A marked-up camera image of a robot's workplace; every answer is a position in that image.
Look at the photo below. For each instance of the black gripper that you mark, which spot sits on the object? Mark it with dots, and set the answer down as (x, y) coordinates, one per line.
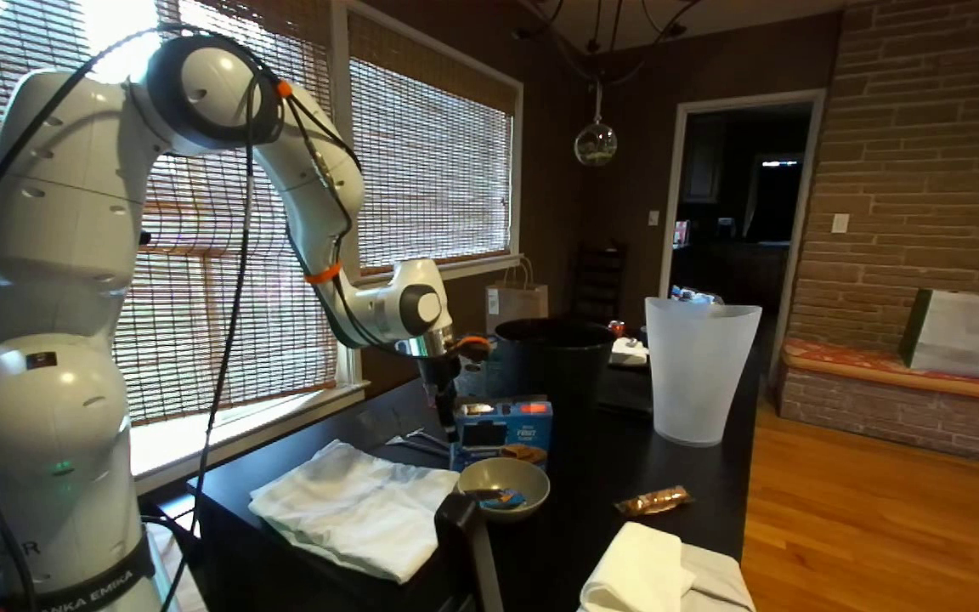
(444, 362)

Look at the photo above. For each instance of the blue snack box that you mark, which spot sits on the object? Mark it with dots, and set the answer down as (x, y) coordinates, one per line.
(512, 428)

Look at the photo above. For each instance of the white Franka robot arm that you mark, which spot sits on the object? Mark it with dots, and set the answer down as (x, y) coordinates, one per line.
(50, 340)

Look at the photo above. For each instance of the grey ceramic bowl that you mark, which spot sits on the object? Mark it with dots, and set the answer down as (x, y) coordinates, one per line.
(529, 479)

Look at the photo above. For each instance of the brown wrapped snack bar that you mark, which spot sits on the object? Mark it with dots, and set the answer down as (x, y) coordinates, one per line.
(656, 500)

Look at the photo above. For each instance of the metal serving tongs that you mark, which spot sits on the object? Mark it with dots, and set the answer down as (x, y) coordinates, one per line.
(416, 447)

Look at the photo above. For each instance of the large folded white cloth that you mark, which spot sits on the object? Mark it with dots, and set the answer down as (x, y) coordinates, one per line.
(355, 510)

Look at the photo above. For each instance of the dark wooden chair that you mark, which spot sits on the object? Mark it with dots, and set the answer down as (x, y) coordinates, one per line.
(473, 561)

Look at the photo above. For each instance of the white flat dish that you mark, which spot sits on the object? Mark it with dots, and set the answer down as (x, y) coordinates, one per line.
(626, 352)

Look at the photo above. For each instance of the dark wooden rack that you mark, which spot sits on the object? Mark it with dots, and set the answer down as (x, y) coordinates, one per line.
(600, 285)

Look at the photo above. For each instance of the narrow bamboo window blind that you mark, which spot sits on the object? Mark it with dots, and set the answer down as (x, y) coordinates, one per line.
(432, 159)

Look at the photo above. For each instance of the translucent white plastic bin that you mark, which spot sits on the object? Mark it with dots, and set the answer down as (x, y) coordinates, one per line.
(700, 370)

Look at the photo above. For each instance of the small white napkin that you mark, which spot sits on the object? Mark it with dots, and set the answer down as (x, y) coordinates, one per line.
(660, 565)

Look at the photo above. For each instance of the wide bamboo window blind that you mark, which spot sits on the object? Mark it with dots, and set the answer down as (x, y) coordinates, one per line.
(197, 319)

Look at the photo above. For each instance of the hanging glass ball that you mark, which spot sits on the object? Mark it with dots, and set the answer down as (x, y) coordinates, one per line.
(595, 144)

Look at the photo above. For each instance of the black chandelier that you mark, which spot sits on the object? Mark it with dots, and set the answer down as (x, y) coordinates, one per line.
(611, 28)

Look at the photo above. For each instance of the brick hearth ledge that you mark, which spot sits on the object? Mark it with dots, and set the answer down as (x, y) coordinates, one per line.
(910, 396)

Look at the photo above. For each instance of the white paper bag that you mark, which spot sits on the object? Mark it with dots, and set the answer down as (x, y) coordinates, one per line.
(971, 329)

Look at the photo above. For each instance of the white door frame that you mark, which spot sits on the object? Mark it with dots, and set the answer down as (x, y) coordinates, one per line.
(668, 204)

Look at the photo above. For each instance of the white light switch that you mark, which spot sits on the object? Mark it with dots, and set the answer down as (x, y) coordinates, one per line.
(842, 221)

